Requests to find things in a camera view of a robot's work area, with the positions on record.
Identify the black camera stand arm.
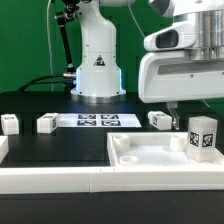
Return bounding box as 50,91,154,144
55,0,80,92

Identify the white square tabletop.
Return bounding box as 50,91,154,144
106,132,224,168

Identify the black cable bundle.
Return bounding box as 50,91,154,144
17,73,75,93

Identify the white U-shaped obstacle fence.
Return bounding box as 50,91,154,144
0,134,224,195

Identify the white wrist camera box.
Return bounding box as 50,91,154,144
144,22,196,52

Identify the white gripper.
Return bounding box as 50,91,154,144
138,50,224,130

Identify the white sheet with fiducial tags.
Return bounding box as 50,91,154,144
58,113,141,128

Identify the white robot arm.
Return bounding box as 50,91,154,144
66,0,224,103

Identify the thin white hanging cable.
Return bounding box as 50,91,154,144
45,0,55,93

